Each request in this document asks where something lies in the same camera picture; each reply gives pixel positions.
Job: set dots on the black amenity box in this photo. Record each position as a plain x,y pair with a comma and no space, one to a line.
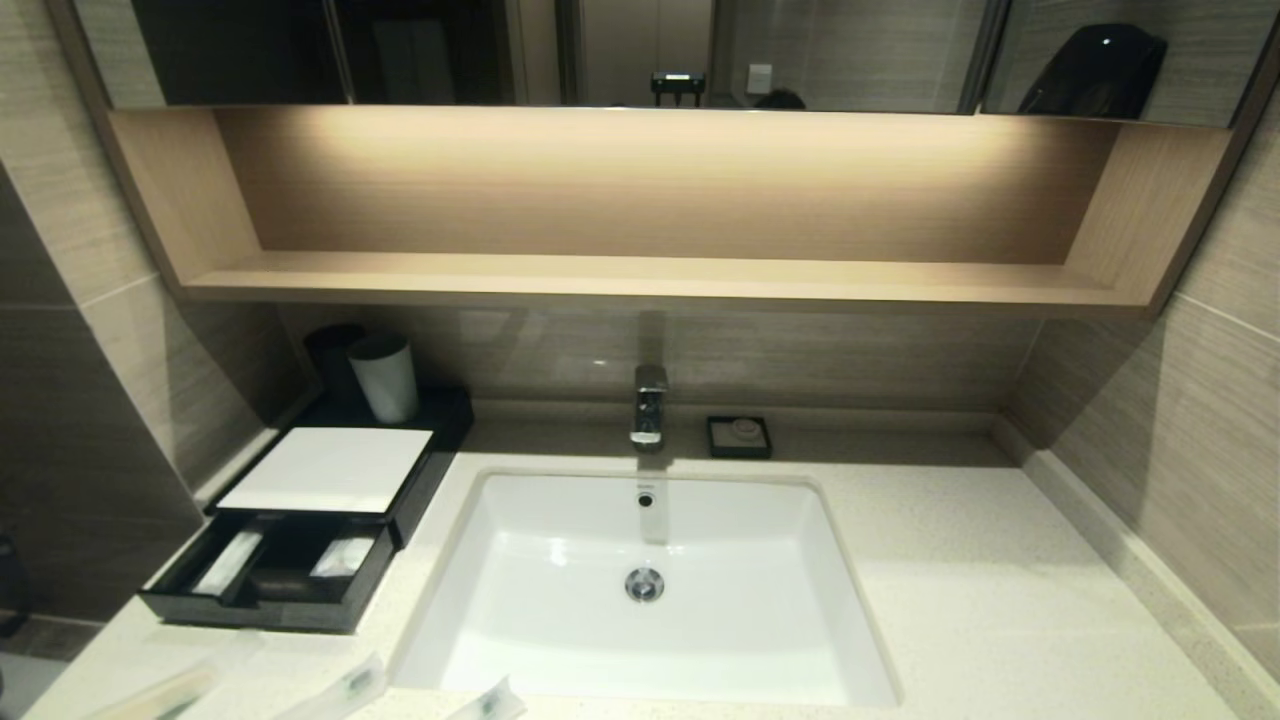
330,470

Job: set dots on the small white wrapped packet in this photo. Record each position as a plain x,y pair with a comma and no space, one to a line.
343,558

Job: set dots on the chrome faucet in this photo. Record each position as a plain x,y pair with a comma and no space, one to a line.
649,405

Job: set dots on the black soap dish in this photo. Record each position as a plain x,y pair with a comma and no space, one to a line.
715,442

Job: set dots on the long white wrapped packet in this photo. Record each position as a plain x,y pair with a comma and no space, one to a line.
228,562

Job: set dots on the black cylindrical cup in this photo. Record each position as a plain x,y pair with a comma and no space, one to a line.
325,360

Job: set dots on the white sink basin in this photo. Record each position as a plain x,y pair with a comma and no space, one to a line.
650,645

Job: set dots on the grey plastic cup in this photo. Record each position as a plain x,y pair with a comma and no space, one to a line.
385,385

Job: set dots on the long clear toothbrush packet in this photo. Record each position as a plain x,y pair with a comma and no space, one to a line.
165,695

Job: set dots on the round beige soap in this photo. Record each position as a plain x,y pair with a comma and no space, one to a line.
745,430

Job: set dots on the glossy black dome object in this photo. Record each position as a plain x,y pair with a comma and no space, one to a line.
1095,72

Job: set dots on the light wooden wall shelf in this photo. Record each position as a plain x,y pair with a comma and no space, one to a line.
650,280

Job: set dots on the mirror cabinet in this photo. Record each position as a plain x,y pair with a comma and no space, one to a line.
250,50

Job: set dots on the small clear toiletry packet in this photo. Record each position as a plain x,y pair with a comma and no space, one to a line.
350,688
490,702

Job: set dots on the chrome sink drain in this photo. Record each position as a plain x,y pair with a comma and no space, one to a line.
645,584

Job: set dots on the black amenity box drawer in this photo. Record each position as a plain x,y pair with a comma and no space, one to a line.
250,615

